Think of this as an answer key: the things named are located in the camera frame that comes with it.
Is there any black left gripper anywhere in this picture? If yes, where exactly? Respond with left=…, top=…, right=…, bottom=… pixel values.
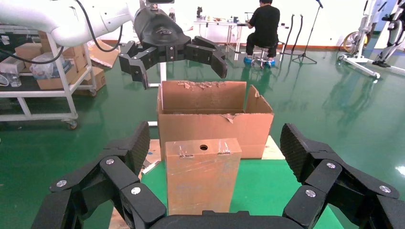
left=117, top=6, right=229, bottom=91

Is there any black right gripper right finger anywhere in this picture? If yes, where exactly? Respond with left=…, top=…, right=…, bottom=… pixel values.
left=279, top=122, right=405, bottom=229

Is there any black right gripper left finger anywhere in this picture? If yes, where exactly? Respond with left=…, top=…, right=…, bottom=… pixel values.
left=31, top=121, right=167, bottom=229

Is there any small brown cardboard box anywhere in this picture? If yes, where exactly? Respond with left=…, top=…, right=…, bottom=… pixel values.
left=164, top=138, right=243, bottom=216

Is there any flattened cardboard sheet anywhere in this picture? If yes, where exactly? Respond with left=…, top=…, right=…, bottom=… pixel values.
left=87, top=39, right=121, bottom=69

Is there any large open cardboard carton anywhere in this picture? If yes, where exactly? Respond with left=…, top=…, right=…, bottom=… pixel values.
left=156, top=80, right=275, bottom=160

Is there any small white box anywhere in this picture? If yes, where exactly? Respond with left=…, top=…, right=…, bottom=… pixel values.
left=0, top=56, right=26, bottom=75

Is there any white work table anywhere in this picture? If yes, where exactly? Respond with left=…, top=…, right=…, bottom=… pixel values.
left=193, top=19, right=290, bottom=61

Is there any green table cloth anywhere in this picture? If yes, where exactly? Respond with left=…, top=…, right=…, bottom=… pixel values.
left=140, top=159, right=345, bottom=229

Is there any chrome swivel stool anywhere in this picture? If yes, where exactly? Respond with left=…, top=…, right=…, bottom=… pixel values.
left=251, top=45, right=276, bottom=69

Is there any person in black clothes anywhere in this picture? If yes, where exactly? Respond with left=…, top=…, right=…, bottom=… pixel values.
left=244, top=0, right=281, bottom=68

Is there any white wheeled cart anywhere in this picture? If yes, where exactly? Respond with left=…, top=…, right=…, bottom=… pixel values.
left=0, top=25, right=97, bottom=130

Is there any clear plastic bag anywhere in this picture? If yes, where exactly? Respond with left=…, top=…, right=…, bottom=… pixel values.
left=29, top=52, right=73, bottom=80

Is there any black microphone stand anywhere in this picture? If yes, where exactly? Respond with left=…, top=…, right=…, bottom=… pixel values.
left=292, top=0, right=324, bottom=65

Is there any clear plastic container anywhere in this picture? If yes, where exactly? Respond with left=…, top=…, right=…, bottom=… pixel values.
left=5, top=73, right=22, bottom=88

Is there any black white legged robot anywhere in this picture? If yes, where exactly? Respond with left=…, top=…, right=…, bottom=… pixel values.
left=373, top=0, right=405, bottom=69

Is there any white metal floor frame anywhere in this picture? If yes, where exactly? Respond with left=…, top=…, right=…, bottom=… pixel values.
left=147, top=62, right=167, bottom=128

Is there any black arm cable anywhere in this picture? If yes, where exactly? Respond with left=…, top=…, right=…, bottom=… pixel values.
left=0, top=0, right=124, bottom=65

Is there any black curved hose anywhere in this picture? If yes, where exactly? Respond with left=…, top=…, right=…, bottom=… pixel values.
left=282, top=14, right=295, bottom=55
left=291, top=14, right=304, bottom=54

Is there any white wheeled stand frame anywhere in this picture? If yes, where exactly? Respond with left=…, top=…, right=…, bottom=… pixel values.
left=338, top=0, right=405, bottom=80

